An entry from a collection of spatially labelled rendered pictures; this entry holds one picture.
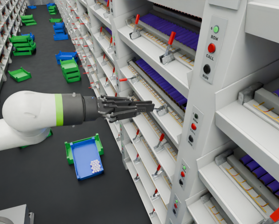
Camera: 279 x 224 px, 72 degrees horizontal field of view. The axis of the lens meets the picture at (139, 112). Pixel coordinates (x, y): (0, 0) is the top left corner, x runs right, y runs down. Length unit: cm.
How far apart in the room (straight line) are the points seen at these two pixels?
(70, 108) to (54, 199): 115
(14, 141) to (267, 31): 65
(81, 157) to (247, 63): 149
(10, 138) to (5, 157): 142
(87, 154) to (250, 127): 146
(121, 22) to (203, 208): 84
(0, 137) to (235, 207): 64
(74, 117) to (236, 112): 40
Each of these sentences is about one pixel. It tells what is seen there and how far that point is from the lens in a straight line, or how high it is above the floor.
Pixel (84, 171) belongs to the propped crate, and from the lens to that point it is 167.
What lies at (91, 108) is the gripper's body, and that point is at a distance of 57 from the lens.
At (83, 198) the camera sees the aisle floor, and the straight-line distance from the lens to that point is 157.
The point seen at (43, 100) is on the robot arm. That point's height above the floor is 106.
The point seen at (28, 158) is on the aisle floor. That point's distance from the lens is 197.
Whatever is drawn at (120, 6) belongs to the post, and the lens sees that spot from 100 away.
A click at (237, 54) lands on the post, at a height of 121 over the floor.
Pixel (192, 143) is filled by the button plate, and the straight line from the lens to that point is 54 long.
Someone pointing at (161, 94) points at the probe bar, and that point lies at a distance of 76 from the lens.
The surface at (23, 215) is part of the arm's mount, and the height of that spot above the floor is 37.
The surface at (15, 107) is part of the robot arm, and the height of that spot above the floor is 107.
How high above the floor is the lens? 134
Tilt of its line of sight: 37 degrees down
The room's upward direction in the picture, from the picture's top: straight up
